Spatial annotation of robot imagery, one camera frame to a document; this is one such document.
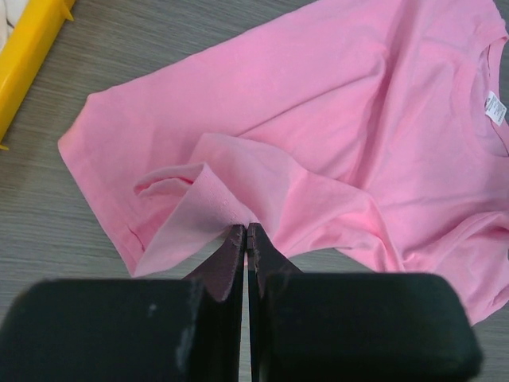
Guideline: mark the yellow plastic bin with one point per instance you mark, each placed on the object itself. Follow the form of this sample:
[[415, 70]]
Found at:
[[25, 51]]

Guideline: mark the pink t shirt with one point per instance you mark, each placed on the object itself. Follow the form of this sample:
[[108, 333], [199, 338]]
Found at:
[[371, 127]]

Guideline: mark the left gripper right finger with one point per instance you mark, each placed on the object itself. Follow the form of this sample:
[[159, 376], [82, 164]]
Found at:
[[308, 326]]

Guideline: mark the white t shirt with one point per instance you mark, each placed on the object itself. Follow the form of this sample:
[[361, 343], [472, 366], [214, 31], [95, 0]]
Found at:
[[11, 12]]

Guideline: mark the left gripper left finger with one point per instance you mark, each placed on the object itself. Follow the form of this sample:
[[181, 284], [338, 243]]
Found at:
[[130, 330]]

